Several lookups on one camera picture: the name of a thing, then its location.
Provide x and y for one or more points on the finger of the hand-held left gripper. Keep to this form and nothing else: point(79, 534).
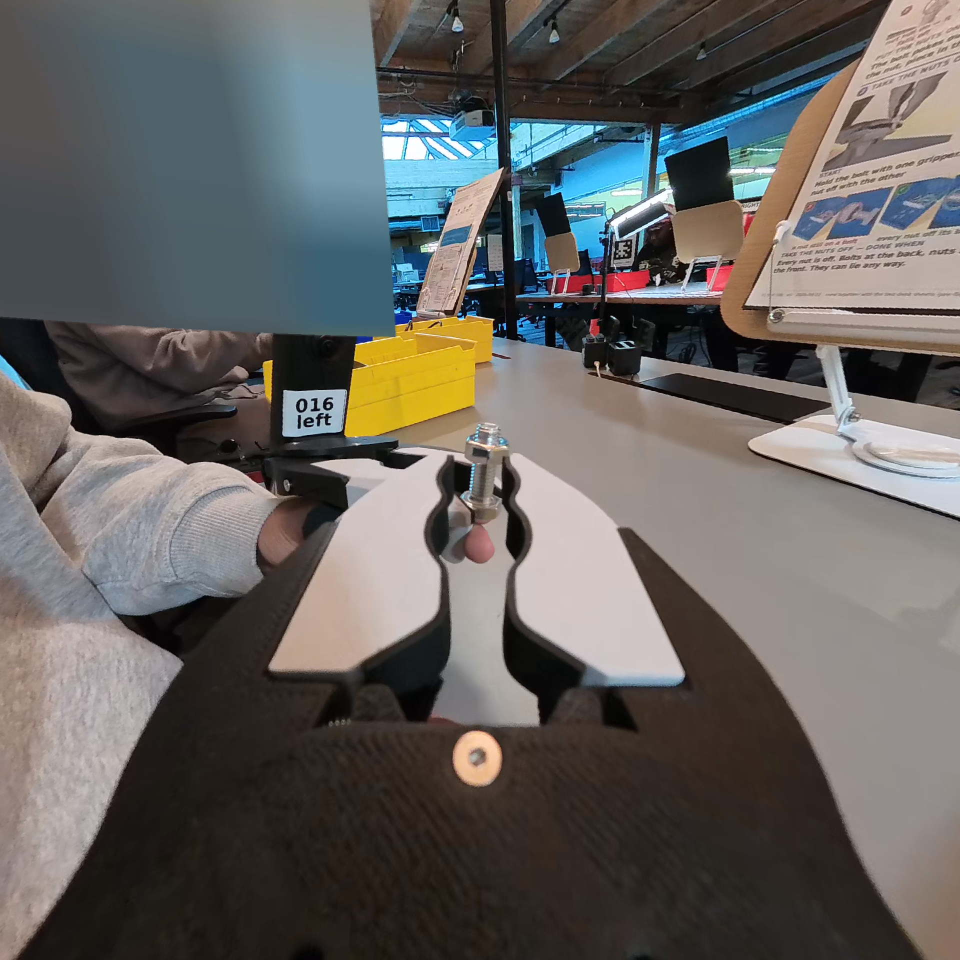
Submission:
point(352, 476)
point(452, 536)

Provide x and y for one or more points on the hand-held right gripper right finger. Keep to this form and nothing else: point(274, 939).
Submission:
point(592, 585)

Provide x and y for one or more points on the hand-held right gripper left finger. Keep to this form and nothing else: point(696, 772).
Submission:
point(367, 585)

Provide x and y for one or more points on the silver hex bolt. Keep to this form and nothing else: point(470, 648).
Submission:
point(480, 476)

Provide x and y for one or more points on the silver hex nut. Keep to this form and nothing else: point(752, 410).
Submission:
point(487, 446)

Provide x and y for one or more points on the grey desk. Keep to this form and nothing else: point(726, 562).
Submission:
point(750, 600)

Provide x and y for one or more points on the black desk strip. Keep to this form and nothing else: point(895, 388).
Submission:
point(735, 397)

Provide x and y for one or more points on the person's left hand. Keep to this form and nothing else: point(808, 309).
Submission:
point(281, 536)

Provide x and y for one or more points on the yellow plastic bin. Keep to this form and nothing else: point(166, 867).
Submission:
point(472, 334)
point(420, 390)

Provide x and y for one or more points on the wooden clipboard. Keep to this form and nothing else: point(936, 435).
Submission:
point(756, 251)
point(457, 247)

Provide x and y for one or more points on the black block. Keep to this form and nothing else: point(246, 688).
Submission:
point(595, 352)
point(625, 358)

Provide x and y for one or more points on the white flat pad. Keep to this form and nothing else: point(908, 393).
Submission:
point(810, 450)

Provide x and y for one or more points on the black disc-topped pole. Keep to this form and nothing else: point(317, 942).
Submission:
point(504, 187)

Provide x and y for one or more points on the small tan board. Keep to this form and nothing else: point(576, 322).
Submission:
point(562, 251)

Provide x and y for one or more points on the small black panel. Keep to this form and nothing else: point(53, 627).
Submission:
point(553, 214)

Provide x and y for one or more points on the ceiling projector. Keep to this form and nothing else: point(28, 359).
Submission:
point(472, 124)

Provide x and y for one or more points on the red plastic bin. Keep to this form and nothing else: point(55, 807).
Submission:
point(615, 281)
point(720, 277)

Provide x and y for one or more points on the square code tag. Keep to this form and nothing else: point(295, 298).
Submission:
point(624, 250)

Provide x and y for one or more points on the white light bar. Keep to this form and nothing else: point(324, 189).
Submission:
point(637, 217)

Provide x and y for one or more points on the large tan board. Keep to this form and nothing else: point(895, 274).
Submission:
point(709, 232)

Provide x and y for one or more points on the large black panel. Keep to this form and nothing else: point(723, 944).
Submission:
point(697, 176)

